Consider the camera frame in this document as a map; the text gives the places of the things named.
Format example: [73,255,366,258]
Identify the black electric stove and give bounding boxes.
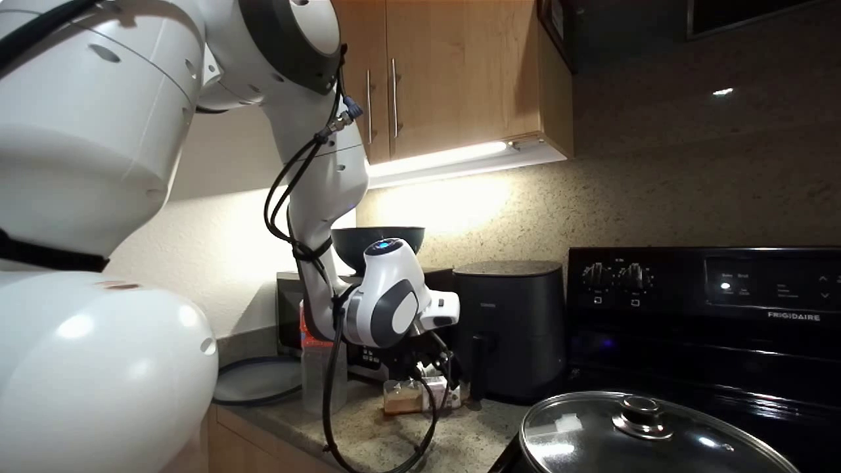
[486,244,841,473]

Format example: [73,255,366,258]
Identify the small brown sauce bottle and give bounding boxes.
[382,376,441,417]

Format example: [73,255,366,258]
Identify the metal cabinet door handle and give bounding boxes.
[359,64,379,142]
[386,55,405,142]

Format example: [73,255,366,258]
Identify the glass pan lid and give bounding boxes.
[516,388,801,473]

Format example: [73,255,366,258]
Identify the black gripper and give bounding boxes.
[392,327,459,384]

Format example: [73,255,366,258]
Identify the black air fryer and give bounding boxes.
[449,258,568,406]

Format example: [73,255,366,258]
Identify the wooden wall cabinet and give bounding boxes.
[331,0,579,166]

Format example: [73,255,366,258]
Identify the grey round plate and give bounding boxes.
[212,355,304,406]

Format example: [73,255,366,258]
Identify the black over range hood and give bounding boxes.
[534,0,841,75]

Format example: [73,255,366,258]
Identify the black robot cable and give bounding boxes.
[260,49,462,473]

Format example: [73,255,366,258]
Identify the under cabinet light strip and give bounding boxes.
[363,135,521,189]

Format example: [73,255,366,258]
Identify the silver black microwave oven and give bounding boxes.
[274,265,459,385]

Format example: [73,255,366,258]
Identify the wooden base cabinet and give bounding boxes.
[199,401,346,473]

